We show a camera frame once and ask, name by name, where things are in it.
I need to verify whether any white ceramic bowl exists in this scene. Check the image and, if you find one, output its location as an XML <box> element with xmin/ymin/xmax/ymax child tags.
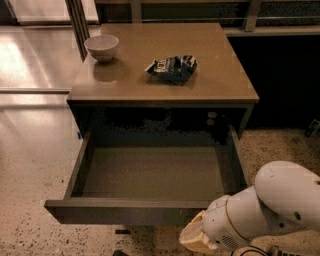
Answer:
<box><xmin>84</xmin><ymin>35</ymin><xmax>119</xmax><ymax>63</ymax></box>

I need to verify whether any crumpled blue chip bag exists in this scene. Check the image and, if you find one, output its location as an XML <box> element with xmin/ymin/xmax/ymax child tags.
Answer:
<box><xmin>145</xmin><ymin>55</ymin><xmax>197</xmax><ymax>85</ymax></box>

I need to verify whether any metal railing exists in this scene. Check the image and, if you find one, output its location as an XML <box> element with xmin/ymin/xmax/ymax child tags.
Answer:
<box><xmin>94</xmin><ymin>0</ymin><xmax>320</xmax><ymax>31</ymax></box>

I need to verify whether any brown wooden cabinet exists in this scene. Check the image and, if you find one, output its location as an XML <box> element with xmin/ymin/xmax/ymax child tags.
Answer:
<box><xmin>67</xmin><ymin>23</ymin><xmax>259</xmax><ymax>133</ymax></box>

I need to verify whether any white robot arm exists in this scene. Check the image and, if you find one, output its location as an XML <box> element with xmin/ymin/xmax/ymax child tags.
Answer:
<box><xmin>179</xmin><ymin>161</ymin><xmax>320</xmax><ymax>254</ymax></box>

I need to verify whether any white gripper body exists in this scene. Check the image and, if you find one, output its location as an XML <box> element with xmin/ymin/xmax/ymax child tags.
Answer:
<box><xmin>203</xmin><ymin>195</ymin><xmax>248</xmax><ymax>251</ymax></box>

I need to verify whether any brown top drawer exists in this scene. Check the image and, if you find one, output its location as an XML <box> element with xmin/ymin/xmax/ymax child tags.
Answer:
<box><xmin>45</xmin><ymin>127</ymin><xmax>249</xmax><ymax>225</ymax></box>

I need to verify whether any black cable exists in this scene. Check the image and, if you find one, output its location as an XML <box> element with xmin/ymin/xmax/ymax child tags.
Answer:
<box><xmin>229</xmin><ymin>245</ymin><xmax>270</xmax><ymax>256</ymax></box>

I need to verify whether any grey power strip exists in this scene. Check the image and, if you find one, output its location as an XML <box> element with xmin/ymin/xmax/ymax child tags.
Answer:
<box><xmin>269</xmin><ymin>245</ymin><xmax>320</xmax><ymax>256</ymax></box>

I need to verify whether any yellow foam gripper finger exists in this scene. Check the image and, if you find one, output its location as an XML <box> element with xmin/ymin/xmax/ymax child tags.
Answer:
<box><xmin>179</xmin><ymin>210</ymin><xmax>218</xmax><ymax>254</ymax></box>

